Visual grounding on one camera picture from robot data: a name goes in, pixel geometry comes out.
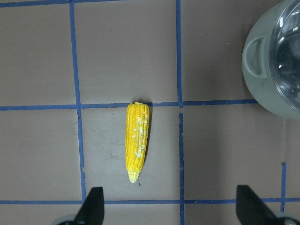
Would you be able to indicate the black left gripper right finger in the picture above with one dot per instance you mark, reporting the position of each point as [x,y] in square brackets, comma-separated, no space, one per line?
[251,210]

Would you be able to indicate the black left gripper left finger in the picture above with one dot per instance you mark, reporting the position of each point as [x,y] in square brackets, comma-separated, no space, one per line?
[90,213]

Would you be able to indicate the yellow corn cob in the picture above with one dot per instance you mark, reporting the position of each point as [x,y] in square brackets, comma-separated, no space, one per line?
[136,138]

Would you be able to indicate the glass pot lid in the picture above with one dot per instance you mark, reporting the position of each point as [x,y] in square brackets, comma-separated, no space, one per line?
[285,53]

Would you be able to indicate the pale green steel pot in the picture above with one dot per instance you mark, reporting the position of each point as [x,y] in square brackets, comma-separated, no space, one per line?
[256,66]

